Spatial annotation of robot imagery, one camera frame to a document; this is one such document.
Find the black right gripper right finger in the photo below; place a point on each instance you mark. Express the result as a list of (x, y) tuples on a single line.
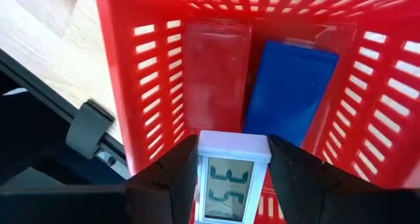
[(302, 191)]

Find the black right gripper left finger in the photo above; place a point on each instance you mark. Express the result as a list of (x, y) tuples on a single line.
[(164, 191)]

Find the white digital clock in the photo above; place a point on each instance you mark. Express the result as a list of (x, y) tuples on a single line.
[(229, 184)]

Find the dark blue rectangular box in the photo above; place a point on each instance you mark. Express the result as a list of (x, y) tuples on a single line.
[(288, 92)]

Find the red rectangular box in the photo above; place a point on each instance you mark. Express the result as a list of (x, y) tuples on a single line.
[(215, 76)]

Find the black table edge clamp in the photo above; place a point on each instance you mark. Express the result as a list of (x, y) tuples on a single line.
[(88, 128)]

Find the red plastic slotted basket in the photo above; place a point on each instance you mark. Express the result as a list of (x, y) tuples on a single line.
[(115, 69)]

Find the black aluminium table frame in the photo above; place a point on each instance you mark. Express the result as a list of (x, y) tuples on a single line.
[(33, 82)]

